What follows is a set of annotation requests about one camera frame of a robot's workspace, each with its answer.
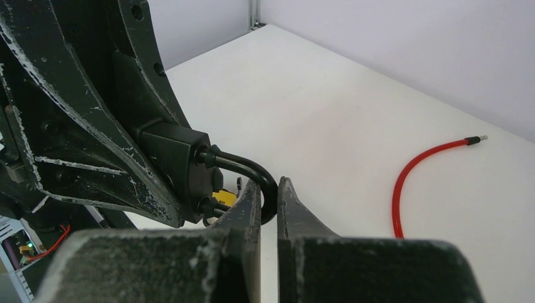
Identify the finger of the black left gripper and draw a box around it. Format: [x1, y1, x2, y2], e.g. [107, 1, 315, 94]
[1, 1, 184, 227]
[104, 1, 190, 128]

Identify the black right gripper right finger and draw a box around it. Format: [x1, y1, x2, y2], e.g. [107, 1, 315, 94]
[277, 177, 484, 302]

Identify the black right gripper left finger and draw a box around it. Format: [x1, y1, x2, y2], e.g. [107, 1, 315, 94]
[35, 181, 261, 302]

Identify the yellow padlock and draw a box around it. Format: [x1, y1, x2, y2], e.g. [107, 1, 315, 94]
[212, 177, 242, 207]

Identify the black padlock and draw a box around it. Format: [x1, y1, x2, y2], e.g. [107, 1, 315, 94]
[136, 121, 278, 224]

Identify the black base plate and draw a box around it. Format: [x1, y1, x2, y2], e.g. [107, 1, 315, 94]
[1, 205, 135, 302]

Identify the red cable lock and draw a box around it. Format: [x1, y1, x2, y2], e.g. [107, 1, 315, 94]
[391, 134, 489, 240]

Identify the aluminium frame rail left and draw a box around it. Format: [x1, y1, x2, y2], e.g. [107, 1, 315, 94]
[249, 0, 266, 30]

